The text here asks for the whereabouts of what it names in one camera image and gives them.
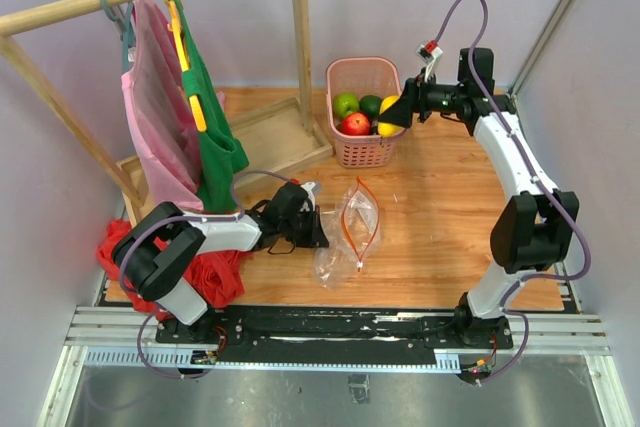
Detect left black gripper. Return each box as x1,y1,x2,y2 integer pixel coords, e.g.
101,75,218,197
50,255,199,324
280,205,330,248

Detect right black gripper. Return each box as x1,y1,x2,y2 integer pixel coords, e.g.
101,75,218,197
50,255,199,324
379,67,466,128

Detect clear zip top bag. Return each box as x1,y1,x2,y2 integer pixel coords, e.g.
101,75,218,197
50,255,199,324
312,176,382,288

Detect dark green fake vegetable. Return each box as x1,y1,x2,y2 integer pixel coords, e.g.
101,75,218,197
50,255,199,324
359,95,382,120

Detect red fake tomato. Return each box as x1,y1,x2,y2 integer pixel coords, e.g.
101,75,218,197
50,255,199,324
340,112,371,136

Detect light green fake apple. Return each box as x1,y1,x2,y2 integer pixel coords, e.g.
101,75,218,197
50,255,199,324
332,93,360,120

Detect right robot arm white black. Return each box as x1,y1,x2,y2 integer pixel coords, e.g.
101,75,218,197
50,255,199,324
381,41,579,347

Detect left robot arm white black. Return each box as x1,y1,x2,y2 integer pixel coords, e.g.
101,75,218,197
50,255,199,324
111,180,329,343

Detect pink plastic basket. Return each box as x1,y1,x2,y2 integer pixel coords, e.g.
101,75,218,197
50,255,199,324
326,57,404,168

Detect crumpled red cloth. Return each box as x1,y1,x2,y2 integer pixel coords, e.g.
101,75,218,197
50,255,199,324
96,219,251,308

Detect wooden clothes rack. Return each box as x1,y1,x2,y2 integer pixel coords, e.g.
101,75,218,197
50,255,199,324
1,0,332,219

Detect green hanging garment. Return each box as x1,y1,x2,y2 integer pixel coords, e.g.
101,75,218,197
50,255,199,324
170,0,249,214

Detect pink hanging garment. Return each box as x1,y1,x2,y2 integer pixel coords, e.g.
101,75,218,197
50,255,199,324
121,0,204,211

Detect yellow clothes hanger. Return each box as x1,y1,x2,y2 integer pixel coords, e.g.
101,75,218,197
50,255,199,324
163,0,207,132

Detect teal clothes hanger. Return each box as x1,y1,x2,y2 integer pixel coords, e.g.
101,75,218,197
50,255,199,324
100,0,136,73

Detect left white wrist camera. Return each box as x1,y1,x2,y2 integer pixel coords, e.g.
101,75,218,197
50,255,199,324
301,181,322,210

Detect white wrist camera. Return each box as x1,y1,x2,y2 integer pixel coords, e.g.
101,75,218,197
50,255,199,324
416,40,443,80
301,181,322,210

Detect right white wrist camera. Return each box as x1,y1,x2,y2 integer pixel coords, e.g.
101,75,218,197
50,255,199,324
416,40,443,80

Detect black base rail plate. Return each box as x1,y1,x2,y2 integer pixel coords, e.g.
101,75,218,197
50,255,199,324
155,305,514,360

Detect grey slotted cable duct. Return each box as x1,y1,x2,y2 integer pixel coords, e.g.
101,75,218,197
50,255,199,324
82,350,462,374

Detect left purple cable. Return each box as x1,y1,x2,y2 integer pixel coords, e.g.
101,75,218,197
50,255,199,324
117,169,301,379

